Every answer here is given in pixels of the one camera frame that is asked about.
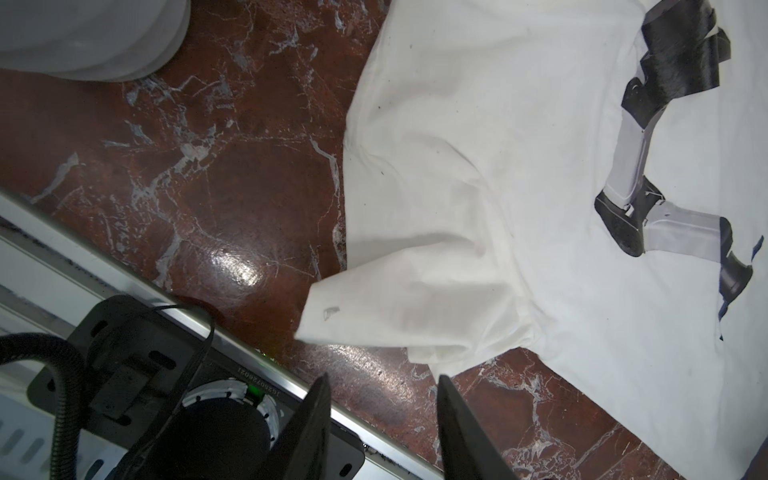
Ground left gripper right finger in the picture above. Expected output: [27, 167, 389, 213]
[436, 375, 518, 480]

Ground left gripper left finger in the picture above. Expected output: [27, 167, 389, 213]
[254, 374, 331, 480]

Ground white printed t-shirt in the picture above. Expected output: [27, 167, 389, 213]
[296, 1, 767, 479]

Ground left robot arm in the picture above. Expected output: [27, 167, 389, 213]
[114, 375, 516, 479]

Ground potted artificial flowers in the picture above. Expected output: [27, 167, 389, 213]
[1, 0, 191, 82]

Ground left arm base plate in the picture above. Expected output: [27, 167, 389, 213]
[26, 293, 367, 480]

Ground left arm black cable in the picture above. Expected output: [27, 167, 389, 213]
[0, 303, 217, 480]

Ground aluminium front rail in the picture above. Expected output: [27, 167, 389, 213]
[1, 190, 443, 479]

